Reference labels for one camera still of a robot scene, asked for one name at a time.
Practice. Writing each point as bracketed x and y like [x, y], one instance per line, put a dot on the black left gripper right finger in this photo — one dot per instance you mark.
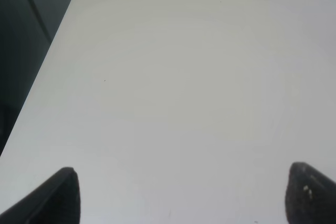
[310, 195]

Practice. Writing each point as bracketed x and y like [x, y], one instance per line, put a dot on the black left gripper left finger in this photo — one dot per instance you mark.
[57, 200]

